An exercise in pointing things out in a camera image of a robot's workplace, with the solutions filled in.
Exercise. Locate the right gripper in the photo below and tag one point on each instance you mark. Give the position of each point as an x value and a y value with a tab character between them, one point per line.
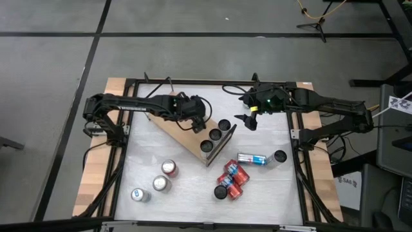
270	96

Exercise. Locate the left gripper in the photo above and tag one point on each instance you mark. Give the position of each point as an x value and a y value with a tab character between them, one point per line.
190	108

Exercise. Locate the white Celsius energy can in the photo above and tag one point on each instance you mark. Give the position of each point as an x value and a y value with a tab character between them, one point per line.
279	157

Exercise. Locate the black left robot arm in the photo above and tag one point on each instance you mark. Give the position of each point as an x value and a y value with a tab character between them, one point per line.
135	104

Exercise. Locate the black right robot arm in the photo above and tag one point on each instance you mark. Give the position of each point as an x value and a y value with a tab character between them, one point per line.
328	103

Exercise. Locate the blue silver Red Bull can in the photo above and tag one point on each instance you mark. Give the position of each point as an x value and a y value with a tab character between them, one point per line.
138	194
251	159

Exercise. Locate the silver can with red print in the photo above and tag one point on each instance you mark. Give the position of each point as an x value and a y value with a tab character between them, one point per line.
160	183

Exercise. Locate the Celsius Tropical Vibe can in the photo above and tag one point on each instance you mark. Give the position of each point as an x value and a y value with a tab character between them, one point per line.
220	192

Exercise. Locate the wooden table side panel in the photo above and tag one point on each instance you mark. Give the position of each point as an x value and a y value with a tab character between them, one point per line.
96	167
325	180

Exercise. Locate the black tripod stand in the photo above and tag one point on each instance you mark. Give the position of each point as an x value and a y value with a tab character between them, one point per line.
317	25

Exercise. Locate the grey cabinet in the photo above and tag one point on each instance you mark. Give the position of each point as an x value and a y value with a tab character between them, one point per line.
392	151

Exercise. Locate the printed white paper sign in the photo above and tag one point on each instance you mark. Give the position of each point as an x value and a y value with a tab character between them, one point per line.
400	104

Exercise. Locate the dark keyboard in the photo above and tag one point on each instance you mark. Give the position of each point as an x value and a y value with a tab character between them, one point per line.
405	196

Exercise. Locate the black stand leg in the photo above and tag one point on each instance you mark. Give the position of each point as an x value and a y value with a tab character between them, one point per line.
11	143

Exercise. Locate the wooden shelf with black frame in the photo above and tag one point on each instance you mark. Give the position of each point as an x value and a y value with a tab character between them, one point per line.
193	141

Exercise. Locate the long silver frame bracket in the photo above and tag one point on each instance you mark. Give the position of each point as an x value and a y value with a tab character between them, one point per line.
119	223
297	228

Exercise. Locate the black desk frame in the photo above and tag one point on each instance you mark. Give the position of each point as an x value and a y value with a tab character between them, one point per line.
391	21

